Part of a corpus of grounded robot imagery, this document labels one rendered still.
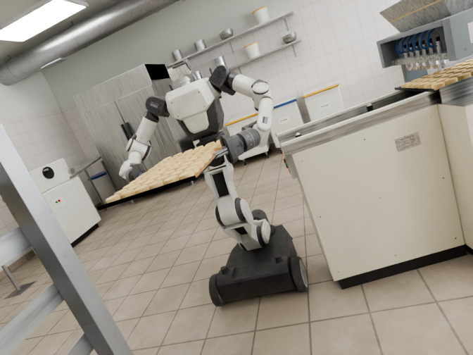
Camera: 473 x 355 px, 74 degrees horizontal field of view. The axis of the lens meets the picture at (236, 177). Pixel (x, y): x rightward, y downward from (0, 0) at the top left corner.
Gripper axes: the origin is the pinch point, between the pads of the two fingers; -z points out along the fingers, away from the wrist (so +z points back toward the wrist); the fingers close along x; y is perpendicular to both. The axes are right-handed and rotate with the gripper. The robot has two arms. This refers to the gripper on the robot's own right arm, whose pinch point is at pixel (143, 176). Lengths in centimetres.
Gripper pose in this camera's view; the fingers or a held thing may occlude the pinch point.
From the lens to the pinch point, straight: 153.8
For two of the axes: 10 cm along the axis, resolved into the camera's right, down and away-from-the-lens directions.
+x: -3.5, -9.1, -2.5
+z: -5.2, -0.3, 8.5
